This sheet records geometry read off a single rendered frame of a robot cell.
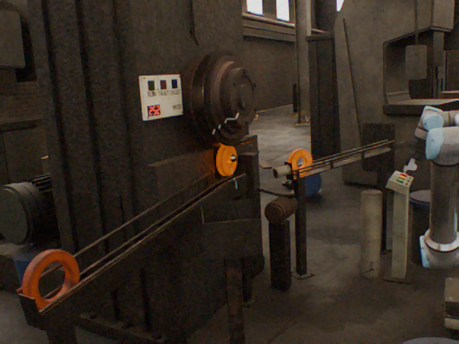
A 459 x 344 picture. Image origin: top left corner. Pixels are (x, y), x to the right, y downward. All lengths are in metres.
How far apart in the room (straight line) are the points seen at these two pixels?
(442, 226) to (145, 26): 1.49
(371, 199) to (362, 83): 2.28
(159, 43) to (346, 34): 3.07
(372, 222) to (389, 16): 2.49
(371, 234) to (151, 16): 1.68
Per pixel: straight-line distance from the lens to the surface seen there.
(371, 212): 2.59
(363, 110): 4.68
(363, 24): 4.69
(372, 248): 2.67
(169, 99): 1.94
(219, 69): 2.01
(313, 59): 6.30
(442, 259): 2.12
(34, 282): 1.38
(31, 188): 2.84
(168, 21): 2.02
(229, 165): 2.18
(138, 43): 1.85
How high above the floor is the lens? 1.20
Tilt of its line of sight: 12 degrees down
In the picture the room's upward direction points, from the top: 4 degrees counter-clockwise
